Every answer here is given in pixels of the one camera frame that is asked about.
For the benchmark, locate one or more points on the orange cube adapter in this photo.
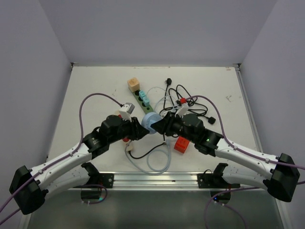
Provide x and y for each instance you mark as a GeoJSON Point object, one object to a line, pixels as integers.
{"type": "Point", "coordinates": [133, 84]}

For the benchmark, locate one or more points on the red cube socket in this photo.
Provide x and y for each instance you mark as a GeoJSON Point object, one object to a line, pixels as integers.
{"type": "Point", "coordinates": [181, 144]}

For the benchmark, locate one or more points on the green power strip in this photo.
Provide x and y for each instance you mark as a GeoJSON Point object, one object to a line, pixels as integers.
{"type": "Point", "coordinates": [139, 100]}

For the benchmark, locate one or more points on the black three-pin plug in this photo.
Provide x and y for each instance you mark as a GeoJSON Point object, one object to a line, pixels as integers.
{"type": "Point", "coordinates": [168, 81]}

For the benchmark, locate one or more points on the blue round socket base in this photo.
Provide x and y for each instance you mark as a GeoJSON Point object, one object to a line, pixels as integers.
{"type": "Point", "coordinates": [148, 120]}

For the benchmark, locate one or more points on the beige red power strip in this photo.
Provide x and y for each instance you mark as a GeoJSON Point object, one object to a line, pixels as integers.
{"type": "Point", "coordinates": [126, 142]}

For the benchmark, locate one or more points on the black square plug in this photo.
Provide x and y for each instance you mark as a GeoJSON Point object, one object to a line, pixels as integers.
{"type": "Point", "coordinates": [211, 120]}

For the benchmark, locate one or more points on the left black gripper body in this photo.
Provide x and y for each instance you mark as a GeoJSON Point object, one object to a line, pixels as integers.
{"type": "Point", "coordinates": [125, 130]}

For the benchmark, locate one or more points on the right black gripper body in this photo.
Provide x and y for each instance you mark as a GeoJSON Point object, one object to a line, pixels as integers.
{"type": "Point", "coordinates": [177, 128]}

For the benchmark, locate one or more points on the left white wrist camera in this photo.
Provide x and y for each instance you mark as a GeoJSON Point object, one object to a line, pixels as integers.
{"type": "Point", "coordinates": [126, 110]}

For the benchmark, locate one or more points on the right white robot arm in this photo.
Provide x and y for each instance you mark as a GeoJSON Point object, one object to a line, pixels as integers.
{"type": "Point", "coordinates": [278, 175]}

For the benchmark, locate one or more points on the aluminium front rail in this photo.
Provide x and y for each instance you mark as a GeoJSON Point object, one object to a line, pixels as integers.
{"type": "Point", "coordinates": [78, 177]}

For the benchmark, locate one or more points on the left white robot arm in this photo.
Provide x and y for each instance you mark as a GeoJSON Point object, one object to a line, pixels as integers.
{"type": "Point", "coordinates": [30, 186]}

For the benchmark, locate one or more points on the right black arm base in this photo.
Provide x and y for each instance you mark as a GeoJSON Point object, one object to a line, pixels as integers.
{"type": "Point", "coordinates": [214, 180]}

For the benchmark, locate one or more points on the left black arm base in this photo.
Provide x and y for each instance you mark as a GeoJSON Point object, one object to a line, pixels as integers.
{"type": "Point", "coordinates": [104, 179]}

